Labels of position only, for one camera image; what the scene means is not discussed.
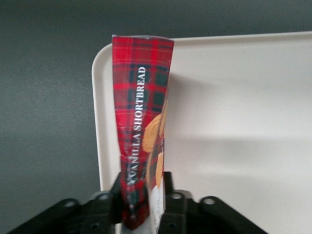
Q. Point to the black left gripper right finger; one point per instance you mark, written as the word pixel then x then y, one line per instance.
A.
pixel 202 214

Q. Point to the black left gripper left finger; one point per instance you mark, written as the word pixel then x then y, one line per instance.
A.
pixel 80 214

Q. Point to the red plaid cookie box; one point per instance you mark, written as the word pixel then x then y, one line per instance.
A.
pixel 141 109

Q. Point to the cream rectangular tray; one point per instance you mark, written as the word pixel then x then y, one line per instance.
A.
pixel 231 122

